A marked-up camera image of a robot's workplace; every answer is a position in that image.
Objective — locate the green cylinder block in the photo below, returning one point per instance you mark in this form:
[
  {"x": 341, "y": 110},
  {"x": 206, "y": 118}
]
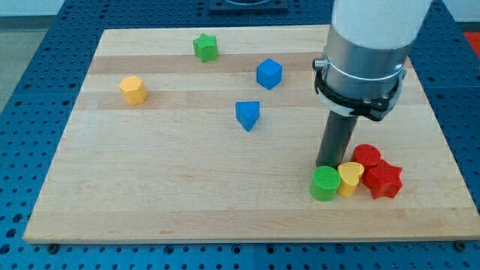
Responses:
[{"x": 325, "y": 183}]

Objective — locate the wooden board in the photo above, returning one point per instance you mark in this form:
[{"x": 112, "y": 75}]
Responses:
[{"x": 179, "y": 168}]

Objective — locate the green star block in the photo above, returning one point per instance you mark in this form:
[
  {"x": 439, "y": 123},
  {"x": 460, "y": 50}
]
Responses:
[{"x": 205, "y": 48}]

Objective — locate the blue cube block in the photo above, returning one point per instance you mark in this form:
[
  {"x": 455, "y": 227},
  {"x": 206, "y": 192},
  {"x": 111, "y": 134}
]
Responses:
[{"x": 269, "y": 73}]

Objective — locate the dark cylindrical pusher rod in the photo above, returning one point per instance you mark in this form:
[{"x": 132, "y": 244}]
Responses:
[{"x": 335, "y": 139}]

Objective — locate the red cylinder block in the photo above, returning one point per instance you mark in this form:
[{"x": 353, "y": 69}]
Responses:
[{"x": 367, "y": 155}]

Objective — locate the yellow hexagon block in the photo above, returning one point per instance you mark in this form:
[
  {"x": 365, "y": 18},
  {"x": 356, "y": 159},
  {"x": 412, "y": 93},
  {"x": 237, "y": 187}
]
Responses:
[{"x": 133, "y": 90}]

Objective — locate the blue triangle block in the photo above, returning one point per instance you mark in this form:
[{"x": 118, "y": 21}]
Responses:
[{"x": 247, "y": 113}]

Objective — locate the red star block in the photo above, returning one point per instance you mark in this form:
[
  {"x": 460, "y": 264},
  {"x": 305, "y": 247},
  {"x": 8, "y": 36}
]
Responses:
[{"x": 383, "y": 180}]

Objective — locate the yellow heart block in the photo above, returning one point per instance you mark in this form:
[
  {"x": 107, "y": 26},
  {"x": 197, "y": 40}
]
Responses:
[{"x": 350, "y": 176}]

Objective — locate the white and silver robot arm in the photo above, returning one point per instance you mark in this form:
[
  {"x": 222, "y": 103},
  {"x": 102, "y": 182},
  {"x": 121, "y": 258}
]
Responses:
[{"x": 361, "y": 70}]

